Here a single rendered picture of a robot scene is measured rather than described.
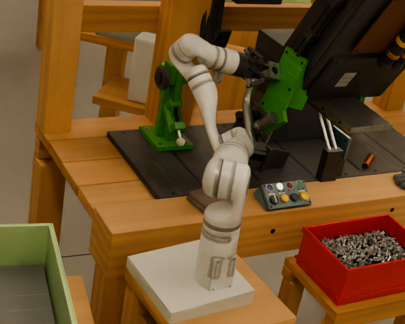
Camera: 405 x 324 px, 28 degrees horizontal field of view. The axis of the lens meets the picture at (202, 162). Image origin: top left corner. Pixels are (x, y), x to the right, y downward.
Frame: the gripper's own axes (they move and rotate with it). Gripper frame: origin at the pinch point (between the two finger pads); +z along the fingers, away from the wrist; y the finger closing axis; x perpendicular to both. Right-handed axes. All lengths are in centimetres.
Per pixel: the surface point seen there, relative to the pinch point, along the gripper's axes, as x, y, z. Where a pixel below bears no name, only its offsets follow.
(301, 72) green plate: -11.3, -3.8, 3.2
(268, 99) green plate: 3.8, -7.1, 2.9
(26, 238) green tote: 8, -58, -75
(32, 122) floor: 227, 60, 23
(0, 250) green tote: 12, -61, -79
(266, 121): 1.6, -15.7, -0.4
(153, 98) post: 40.6, 2.0, -16.1
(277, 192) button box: -2.7, -39.4, -1.7
